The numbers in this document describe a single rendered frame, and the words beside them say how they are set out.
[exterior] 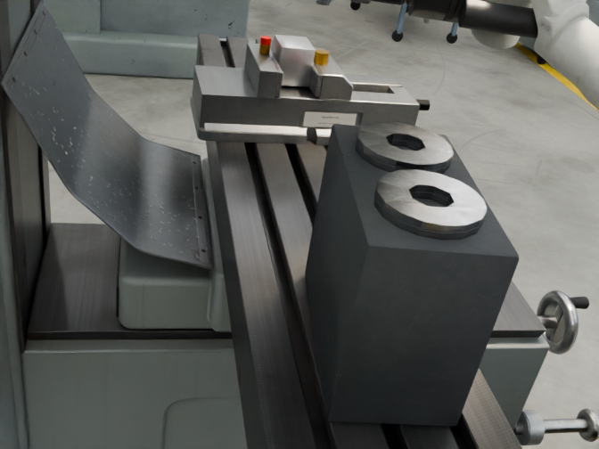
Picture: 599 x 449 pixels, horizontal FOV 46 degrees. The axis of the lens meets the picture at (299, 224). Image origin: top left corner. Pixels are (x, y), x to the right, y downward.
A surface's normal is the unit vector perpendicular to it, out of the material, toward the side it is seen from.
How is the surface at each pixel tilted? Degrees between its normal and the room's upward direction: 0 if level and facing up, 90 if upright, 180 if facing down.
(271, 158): 0
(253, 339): 0
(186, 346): 0
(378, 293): 90
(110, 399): 90
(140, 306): 90
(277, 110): 90
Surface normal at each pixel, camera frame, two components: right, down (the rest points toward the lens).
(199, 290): 0.17, 0.54
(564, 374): 0.14, -0.84
